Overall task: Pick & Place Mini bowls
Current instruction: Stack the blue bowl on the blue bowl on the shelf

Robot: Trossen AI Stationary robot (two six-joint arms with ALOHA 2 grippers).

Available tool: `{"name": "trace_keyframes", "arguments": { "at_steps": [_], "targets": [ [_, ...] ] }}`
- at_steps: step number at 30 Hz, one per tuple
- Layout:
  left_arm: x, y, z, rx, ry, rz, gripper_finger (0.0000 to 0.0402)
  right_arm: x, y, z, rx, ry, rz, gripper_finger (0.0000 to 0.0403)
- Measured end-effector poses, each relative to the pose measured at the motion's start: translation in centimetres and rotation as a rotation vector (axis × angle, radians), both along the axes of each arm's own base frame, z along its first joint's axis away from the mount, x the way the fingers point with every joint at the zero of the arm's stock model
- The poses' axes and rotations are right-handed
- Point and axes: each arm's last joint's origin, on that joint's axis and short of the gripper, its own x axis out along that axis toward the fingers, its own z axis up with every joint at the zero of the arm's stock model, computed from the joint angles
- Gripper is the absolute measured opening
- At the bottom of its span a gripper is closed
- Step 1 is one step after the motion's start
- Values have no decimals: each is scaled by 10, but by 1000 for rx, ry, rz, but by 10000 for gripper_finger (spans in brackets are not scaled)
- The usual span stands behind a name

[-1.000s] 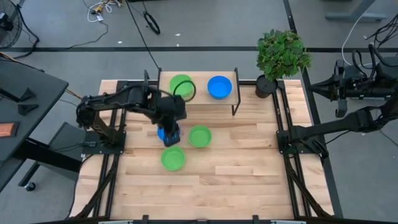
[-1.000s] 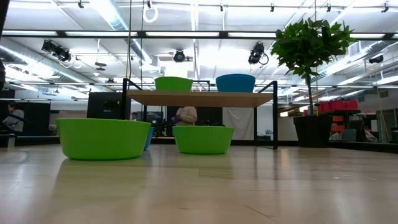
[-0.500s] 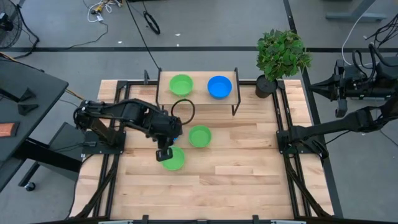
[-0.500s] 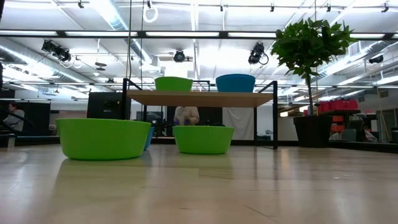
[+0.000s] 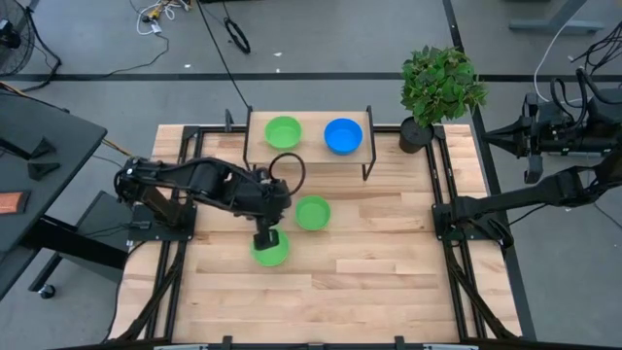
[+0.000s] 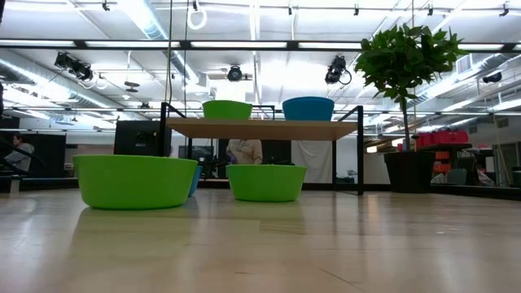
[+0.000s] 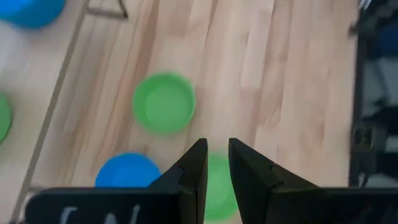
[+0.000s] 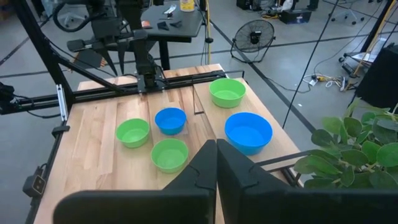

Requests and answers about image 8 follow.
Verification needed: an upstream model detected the black equipment case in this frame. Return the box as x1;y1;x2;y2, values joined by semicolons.
279;8;313;25

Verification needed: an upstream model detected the black floor fan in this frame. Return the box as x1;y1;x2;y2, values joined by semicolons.
229;19;277;64

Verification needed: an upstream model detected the black standing desk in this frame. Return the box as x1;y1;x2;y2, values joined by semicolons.
67;0;206;71

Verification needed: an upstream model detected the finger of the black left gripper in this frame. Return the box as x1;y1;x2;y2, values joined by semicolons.
101;49;119;77
116;48;127;67

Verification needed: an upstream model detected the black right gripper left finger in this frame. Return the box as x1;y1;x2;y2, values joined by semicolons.
163;139;218;203

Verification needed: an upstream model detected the black mat with orange stripes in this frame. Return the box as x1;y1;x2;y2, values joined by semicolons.
73;48;108;71

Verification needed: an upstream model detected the yellow-label wipes canister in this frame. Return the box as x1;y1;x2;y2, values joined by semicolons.
179;0;196;12

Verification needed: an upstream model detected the black table-level camera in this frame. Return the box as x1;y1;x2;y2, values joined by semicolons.
22;174;48;198

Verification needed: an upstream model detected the black cabinet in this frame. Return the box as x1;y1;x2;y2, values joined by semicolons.
355;42;398;110

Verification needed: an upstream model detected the green potted plant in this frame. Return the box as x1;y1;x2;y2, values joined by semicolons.
293;98;398;190

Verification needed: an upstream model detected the silver bracket plate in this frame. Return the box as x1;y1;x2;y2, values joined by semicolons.
55;83;69;122

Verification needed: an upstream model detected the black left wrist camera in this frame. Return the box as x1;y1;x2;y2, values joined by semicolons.
90;16;121;40

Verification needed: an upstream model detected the black wheeled cart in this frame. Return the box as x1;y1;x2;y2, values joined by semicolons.
338;37;388;78

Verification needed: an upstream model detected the grey office chair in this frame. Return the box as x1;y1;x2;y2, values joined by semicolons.
329;0;358;26

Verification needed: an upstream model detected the yellow cable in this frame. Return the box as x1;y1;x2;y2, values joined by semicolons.
203;0;214;65

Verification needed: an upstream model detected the green plastic mini bowl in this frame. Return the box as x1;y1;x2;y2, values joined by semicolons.
208;77;247;109
115;118;151;149
150;138;190;174

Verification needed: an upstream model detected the thin black hanging cable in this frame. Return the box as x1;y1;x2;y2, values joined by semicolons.
281;0;341;129

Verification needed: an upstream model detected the white power strip with cables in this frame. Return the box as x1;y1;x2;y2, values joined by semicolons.
302;73;354;93

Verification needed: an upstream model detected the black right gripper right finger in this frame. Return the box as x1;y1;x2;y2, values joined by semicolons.
217;138;290;224

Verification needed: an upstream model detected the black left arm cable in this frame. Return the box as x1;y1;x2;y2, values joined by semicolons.
52;2;97;34

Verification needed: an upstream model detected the white small packet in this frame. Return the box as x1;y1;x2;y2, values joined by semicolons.
163;3;177;16

